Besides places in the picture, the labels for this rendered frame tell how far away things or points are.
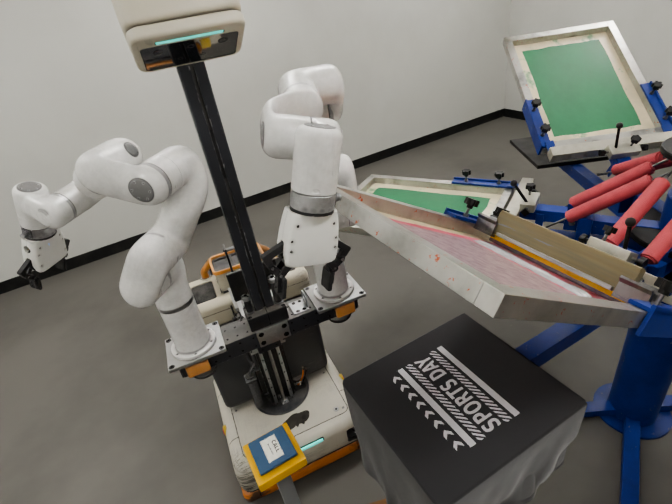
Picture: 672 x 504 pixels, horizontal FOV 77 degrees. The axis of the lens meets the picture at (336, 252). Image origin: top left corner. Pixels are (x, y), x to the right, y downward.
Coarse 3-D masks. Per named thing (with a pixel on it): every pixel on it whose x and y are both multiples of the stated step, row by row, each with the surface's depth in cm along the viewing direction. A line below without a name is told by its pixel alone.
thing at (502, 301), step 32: (352, 192) 105; (384, 224) 79; (448, 224) 127; (416, 256) 71; (448, 256) 68; (480, 288) 60; (512, 288) 62; (544, 320) 65; (576, 320) 71; (608, 320) 77; (640, 320) 85
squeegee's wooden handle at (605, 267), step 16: (512, 224) 124; (528, 224) 120; (528, 240) 119; (544, 240) 115; (560, 240) 112; (576, 240) 111; (560, 256) 111; (576, 256) 108; (592, 256) 105; (608, 256) 102; (592, 272) 104; (608, 272) 101; (624, 272) 99; (640, 272) 97
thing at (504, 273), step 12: (468, 264) 86; (480, 264) 91; (492, 264) 96; (504, 264) 102; (492, 276) 83; (504, 276) 87; (516, 276) 92; (528, 276) 97; (540, 276) 104; (540, 288) 89; (552, 288) 94; (564, 288) 99
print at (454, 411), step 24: (432, 360) 128; (456, 360) 127; (408, 384) 122; (432, 384) 121; (456, 384) 119; (480, 384) 118; (432, 408) 114; (456, 408) 113; (480, 408) 112; (504, 408) 111; (456, 432) 107; (480, 432) 106
